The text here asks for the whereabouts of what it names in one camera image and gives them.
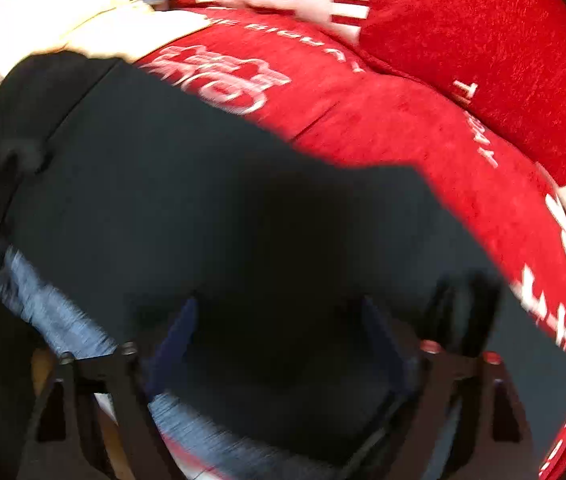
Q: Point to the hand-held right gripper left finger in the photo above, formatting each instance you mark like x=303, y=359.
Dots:
x=173, y=350

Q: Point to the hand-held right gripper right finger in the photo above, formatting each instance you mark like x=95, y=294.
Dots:
x=383, y=345

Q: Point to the black pants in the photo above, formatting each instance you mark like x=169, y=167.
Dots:
x=188, y=185

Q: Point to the red printed bed sheet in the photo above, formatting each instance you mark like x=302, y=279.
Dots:
x=413, y=135

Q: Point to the folded red printed quilt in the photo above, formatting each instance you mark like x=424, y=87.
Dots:
x=463, y=25

